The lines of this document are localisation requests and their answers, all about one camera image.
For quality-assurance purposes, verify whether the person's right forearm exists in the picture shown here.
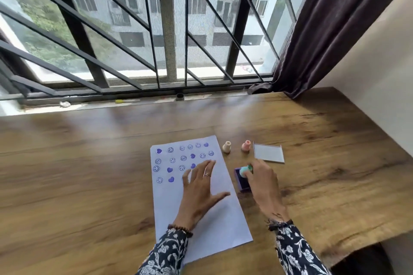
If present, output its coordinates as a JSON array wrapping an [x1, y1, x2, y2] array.
[[274, 223, 332, 275]]

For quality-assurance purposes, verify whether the purple ink pad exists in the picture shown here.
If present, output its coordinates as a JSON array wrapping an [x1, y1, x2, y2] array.
[[234, 167, 253, 193]]

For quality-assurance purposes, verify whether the dark brown curtain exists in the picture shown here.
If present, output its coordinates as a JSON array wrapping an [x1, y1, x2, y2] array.
[[247, 0, 413, 100]]

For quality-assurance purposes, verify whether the brown bead bracelet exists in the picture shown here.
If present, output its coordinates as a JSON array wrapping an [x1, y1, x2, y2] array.
[[167, 223, 194, 238]]

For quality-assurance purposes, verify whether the black metal window grille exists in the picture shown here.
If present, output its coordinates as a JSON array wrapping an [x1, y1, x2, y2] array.
[[0, 0, 299, 101]]

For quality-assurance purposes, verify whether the white paper sheet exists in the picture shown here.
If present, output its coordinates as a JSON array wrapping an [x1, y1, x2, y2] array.
[[150, 135, 254, 266]]

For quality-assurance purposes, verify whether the person's left hand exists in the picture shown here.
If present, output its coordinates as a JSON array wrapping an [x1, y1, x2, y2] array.
[[173, 159, 231, 232]]

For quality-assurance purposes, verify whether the black thread bracelet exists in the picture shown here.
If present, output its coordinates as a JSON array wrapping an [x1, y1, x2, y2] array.
[[266, 218, 295, 232]]

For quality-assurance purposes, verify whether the clear ink pad lid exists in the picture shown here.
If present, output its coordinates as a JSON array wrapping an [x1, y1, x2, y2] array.
[[253, 142, 286, 164]]

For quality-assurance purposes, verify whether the person's right hand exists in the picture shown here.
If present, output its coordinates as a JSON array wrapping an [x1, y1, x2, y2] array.
[[242, 159, 291, 223]]

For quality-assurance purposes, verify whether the person's left forearm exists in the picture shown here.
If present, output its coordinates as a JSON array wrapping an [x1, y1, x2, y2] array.
[[135, 228, 190, 275]]

